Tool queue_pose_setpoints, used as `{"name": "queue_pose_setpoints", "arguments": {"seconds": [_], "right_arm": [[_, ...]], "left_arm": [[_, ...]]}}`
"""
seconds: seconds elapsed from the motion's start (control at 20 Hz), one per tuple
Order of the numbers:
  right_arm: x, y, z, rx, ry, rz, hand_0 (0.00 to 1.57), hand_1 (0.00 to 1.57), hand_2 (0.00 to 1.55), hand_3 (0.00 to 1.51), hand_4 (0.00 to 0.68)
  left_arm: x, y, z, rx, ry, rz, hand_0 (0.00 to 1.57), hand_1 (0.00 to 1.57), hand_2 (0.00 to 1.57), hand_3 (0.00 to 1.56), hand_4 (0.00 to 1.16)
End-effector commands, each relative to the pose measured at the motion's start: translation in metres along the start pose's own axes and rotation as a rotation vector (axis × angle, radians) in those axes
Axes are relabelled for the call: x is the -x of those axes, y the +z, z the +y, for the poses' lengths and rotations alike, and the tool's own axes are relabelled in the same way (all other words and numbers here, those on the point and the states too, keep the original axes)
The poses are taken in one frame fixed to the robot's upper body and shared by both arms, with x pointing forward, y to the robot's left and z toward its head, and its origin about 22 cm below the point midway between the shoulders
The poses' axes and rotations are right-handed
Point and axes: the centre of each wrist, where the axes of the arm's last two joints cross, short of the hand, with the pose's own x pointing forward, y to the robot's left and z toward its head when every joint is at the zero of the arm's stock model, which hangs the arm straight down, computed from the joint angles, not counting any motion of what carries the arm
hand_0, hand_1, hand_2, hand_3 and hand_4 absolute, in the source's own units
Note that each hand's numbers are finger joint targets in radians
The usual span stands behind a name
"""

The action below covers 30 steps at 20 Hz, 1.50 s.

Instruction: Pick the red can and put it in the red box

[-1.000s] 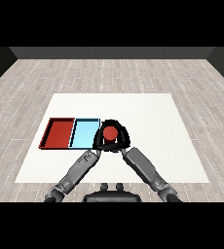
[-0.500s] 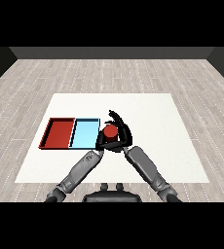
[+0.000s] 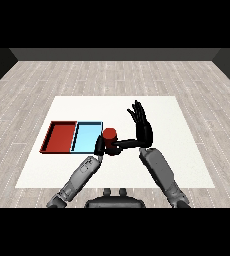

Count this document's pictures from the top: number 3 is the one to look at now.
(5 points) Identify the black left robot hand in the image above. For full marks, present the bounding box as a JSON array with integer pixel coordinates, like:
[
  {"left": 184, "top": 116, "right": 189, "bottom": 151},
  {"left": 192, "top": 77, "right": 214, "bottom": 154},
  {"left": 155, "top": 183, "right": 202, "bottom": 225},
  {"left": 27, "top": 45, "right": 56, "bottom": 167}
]
[{"left": 93, "top": 134, "right": 124, "bottom": 157}]

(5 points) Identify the dark grey robot body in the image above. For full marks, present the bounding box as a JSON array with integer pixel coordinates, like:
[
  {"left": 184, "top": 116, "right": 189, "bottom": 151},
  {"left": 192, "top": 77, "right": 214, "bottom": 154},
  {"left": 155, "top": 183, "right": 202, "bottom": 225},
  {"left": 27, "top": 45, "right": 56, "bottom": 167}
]
[{"left": 84, "top": 187, "right": 146, "bottom": 209}]

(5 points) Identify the small red can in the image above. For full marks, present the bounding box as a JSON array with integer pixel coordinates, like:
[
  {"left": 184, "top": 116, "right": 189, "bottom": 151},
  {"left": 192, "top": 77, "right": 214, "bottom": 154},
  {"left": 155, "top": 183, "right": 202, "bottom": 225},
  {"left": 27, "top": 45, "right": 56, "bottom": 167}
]
[{"left": 102, "top": 127, "right": 118, "bottom": 150}]

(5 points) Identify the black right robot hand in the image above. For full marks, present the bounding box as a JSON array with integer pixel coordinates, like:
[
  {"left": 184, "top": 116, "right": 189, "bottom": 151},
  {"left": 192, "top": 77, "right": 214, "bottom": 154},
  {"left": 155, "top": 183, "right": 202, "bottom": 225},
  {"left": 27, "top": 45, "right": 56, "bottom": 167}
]
[{"left": 112, "top": 99, "right": 154, "bottom": 150}]

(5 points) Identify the light blue shallow open box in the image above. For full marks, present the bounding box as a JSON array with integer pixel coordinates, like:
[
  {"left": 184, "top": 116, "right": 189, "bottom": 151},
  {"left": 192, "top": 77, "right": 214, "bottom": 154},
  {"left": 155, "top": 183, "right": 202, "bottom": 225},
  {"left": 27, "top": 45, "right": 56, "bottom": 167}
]
[{"left": 69, "top": 120, "right": 104, "bottom": 155}]

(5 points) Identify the red shallow open box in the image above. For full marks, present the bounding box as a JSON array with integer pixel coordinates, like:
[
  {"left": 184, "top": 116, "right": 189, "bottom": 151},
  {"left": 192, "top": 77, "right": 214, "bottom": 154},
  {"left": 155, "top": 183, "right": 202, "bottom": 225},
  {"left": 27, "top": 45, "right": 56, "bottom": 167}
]
[{"left": 39, "top": 120, "right": 79, "bottom": 155}]

